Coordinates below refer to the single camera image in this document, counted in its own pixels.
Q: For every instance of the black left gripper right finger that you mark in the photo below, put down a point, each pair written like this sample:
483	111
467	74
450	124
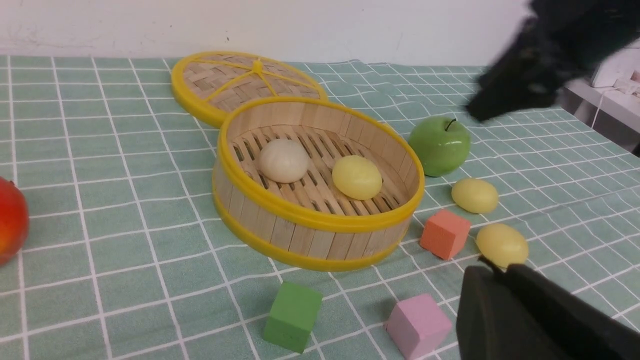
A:
578	328

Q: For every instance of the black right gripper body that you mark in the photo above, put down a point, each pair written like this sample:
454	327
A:
564	40

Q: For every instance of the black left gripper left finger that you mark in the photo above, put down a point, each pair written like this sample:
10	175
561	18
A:
492	325

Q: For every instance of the yellow bun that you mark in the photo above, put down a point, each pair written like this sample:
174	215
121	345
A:
502	245
475	195
357	177

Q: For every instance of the yellow bun front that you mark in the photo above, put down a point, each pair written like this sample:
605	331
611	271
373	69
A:
357	177

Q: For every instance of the white bun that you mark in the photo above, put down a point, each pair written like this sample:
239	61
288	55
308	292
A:
283	160

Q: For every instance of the bamboo steamer tray yellow rims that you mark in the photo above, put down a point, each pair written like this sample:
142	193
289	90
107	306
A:
309	224

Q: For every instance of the woven bamboo steamer lid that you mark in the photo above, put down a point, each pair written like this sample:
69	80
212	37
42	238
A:
209	85

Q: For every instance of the pink cube block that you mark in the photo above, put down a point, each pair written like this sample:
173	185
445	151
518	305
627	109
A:
417	326

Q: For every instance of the orange cube block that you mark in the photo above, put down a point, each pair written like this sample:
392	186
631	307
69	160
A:
445	234

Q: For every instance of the green apple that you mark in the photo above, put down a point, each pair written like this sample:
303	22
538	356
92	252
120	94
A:
441	143

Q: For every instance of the green cube block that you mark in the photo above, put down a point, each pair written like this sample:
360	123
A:
292	317

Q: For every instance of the green checkered tablecloth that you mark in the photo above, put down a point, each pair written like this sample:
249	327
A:
127	258

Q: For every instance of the red pomegranate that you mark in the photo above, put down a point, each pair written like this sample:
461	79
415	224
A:
14	220

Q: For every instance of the white shelf with cable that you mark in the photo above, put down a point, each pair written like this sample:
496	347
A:
608	99

